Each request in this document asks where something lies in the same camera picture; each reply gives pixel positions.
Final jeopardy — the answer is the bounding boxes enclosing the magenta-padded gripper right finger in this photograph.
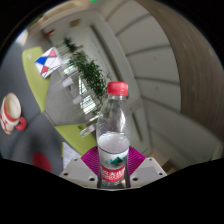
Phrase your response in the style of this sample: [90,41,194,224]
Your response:
[126,146,168,189]

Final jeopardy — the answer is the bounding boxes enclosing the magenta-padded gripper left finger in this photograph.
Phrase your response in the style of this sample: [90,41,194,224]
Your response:
[59,146,100,189]

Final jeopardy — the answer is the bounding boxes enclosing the clear red-capped water bottle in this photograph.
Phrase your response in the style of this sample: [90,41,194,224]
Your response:
[95,81,133,190]

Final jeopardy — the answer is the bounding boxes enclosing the lime green table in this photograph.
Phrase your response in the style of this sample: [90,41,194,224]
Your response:
[54,123,98,157]
[22,46,51,114]

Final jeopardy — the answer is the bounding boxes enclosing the red floral mug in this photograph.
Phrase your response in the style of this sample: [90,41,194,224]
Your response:
[0,92,28,136]

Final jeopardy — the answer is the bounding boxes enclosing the row of potted plants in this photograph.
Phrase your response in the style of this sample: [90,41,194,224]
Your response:
[62,37,113,106]

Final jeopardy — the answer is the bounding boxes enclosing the white box with coloured triangles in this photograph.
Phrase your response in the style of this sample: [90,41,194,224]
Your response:
[34,46,63,80]

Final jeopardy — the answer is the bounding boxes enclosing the red fire extinguisher cabinet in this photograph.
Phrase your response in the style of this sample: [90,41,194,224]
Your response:
[44,29,56,38]

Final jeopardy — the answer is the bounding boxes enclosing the framed wall picture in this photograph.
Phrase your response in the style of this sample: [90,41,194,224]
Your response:
[69,19,81,28]

